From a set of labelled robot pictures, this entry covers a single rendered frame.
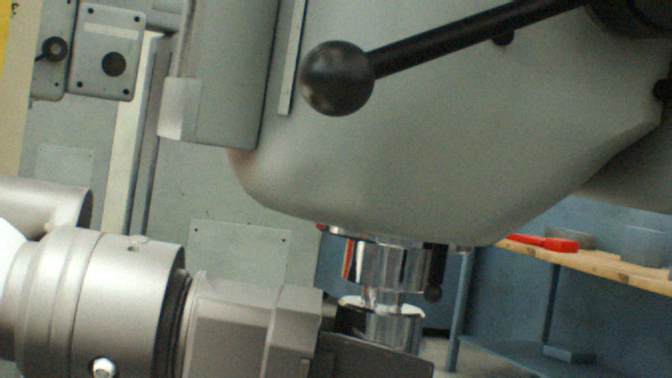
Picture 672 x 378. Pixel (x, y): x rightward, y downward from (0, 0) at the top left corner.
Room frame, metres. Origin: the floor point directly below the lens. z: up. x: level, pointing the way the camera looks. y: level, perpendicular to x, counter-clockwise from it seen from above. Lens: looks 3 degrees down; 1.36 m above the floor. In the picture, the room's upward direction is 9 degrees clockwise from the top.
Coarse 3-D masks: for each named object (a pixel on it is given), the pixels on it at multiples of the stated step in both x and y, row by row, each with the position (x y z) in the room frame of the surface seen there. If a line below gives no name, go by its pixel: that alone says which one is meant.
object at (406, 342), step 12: (336, 324) 0.59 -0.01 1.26; (348, 324) 0.58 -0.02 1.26; (348, 336) 0.58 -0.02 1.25; (360, 336) 0.58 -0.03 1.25; (372, 336) 0.58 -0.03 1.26; (384, 336) 0.58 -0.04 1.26; (396, 336) 0.58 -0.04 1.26; (408, 336) 0.58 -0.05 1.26; (420, 336) 0.59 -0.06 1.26; (396, 348) 0.58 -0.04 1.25; (408, 348) 0.58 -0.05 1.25
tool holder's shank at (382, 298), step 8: (368, 288) 0.59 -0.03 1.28; (376, 288) 0.58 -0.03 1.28; (368, 296) 0.59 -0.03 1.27; (376, 296) 0.59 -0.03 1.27; (384, 296) 0.59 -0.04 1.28; (392, 296) 0.59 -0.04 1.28; (400, 296) 0.59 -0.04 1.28; (368, 304) 0.59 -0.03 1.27; (376, 304) 0.59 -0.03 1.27; (384, 304) 0.59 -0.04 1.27; (392, 304) 0.59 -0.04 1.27; (400, 304) 0.59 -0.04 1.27
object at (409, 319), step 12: (348, 300) 0.60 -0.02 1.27; (360, 300) 0.60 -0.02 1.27; (336, 312) 0.60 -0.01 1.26; (348, 312) 0.58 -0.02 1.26; (360, 312) 0.58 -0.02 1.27; (372, 312) 0.58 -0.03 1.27; (384, 312) 0.58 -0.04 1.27; (396, 312) 0.58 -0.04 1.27; (408, 312) 0.59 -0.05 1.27; (420, 312) 0.59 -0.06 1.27; (360, 324) 0.58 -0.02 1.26; (372, 324) 0.58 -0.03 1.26; (384, 324) 0.58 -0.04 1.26; (396, 324) 0.58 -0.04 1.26; (408, 324) 0.58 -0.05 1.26; (420, 324) 0.59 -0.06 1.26
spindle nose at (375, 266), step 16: (352, 240) 0.59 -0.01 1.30; (352, 256) 0.59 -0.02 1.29; (368, 256) 0.58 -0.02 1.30; (384, 256) 0.58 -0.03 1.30; (400, 256) 0.58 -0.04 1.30; (416, 256) 0.58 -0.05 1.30; (352, 272) 0.58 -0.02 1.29; (368, 272) 0.58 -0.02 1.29; (384, 272) 0.58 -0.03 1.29; (400, 272) 0.58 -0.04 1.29; (416, 272) 0.58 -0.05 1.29; (384, 288) 0.58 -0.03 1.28; (400, 288) 0.58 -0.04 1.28; (416, 288) 0.58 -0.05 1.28
